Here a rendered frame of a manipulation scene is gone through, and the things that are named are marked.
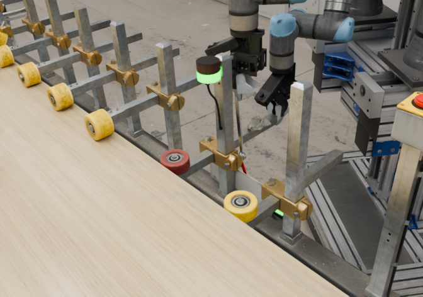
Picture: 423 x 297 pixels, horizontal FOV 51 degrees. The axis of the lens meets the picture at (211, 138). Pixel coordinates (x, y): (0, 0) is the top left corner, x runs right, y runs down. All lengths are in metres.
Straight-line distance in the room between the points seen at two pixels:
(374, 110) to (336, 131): 1.62
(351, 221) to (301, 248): 0.83
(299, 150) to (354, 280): 0.36
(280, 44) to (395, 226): 0.62
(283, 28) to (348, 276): 0.69
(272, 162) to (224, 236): 1.72
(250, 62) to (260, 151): 1.64
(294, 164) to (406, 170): 0.28
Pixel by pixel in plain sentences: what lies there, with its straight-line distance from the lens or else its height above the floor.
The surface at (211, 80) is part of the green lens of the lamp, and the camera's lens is 1.08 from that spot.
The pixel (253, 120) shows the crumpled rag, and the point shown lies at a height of 0.88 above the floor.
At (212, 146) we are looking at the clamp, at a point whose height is 0.87.
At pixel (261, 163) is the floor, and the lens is 2.65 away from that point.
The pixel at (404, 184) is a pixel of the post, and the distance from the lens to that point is 0.91.
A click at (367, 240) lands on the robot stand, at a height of 0.21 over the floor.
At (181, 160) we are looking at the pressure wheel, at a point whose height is 0.91.
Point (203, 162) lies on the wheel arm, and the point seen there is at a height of 0.85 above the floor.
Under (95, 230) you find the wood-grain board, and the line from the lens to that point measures 1.04.
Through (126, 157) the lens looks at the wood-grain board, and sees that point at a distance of 1.23.
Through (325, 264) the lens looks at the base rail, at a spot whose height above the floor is 0.70.
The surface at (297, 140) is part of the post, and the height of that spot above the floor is 1.04.
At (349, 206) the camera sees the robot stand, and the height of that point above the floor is 0.21.
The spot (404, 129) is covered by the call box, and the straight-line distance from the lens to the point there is 0.83.
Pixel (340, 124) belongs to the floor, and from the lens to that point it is 3.06.
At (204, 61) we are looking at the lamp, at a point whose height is 1.17.
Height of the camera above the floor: 1.61
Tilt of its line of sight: 34 degrees down
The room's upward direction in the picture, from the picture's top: 3 degrees counter-clockwise
